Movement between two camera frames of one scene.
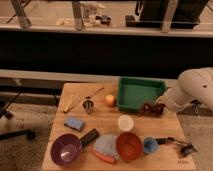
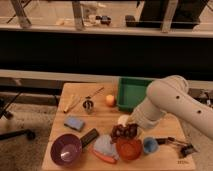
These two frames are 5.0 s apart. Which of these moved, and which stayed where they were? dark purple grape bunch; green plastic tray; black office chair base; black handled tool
Moved: dark purple grape bunch
Stayed: black office chair base; green plastic tray; black handled tool
